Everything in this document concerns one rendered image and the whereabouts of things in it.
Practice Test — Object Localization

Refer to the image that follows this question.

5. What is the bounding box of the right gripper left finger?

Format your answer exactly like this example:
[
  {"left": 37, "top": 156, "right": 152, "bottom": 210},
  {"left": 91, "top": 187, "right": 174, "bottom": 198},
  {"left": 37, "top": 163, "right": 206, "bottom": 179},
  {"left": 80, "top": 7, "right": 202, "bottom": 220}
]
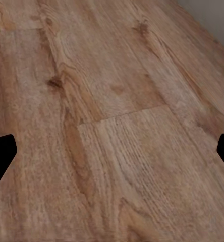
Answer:
[{"left": 0, "top": 134, "right": 17, "bottom": 180}]

